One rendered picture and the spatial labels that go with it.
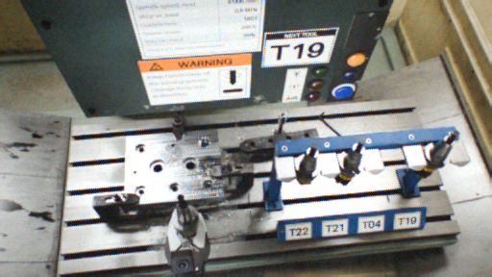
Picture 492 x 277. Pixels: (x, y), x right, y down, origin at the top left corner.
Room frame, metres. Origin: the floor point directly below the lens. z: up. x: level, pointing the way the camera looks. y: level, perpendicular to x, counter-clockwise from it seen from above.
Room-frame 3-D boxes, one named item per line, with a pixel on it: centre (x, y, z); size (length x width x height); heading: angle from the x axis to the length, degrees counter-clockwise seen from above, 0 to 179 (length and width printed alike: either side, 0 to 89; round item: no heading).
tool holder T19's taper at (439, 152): (0.52, -0.48, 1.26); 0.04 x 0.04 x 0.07
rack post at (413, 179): (0.59, -0.53, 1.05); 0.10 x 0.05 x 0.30; 9
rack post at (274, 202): (0.52, -0.09, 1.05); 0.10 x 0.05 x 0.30; 9
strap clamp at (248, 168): (0.55, 0.04, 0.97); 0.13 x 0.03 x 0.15; 99
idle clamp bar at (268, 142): (0.69, -0.11, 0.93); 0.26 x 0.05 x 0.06; 104
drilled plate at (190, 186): (0.57, 0.22, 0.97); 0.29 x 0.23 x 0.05; 99
